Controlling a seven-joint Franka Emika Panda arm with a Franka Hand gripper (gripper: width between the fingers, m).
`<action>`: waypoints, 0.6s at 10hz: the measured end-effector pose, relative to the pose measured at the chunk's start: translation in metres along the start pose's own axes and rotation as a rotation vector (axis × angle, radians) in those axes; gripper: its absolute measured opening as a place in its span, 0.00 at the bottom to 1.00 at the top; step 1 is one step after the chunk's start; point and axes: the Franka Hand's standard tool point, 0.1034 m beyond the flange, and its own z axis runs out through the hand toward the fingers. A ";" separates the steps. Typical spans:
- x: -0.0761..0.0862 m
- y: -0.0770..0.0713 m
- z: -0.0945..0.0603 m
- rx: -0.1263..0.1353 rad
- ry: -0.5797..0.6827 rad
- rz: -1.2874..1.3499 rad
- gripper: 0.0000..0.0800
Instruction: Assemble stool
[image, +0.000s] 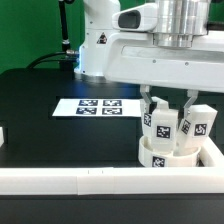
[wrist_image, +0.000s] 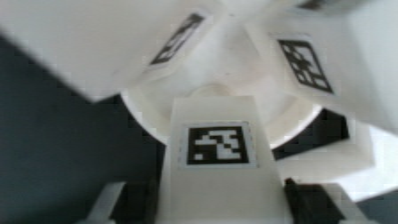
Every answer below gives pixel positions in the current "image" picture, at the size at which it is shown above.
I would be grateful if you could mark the white right fence bar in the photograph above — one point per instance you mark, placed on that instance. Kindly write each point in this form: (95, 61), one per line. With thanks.
(210, 155)

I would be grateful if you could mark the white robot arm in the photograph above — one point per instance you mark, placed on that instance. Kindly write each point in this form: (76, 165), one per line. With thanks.
(98, 28)

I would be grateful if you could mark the white front fence bar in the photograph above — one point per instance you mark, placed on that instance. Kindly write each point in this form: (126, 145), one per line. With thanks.
(110, 181)

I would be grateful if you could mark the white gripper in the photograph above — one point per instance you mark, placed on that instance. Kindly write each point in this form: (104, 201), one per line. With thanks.
(166, 44)

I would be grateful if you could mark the white round stool seat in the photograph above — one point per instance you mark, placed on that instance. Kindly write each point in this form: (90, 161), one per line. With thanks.
(148, 158)

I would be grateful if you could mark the white sheet with markers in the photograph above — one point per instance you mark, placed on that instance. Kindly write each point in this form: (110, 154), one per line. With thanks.
(97, 108)

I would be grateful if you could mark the white fence bar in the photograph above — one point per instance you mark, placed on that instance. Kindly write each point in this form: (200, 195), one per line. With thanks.
(210, 155)
(110, 181)

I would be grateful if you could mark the white part at left edge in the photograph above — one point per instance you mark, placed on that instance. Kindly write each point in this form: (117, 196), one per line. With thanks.
(1, 137)

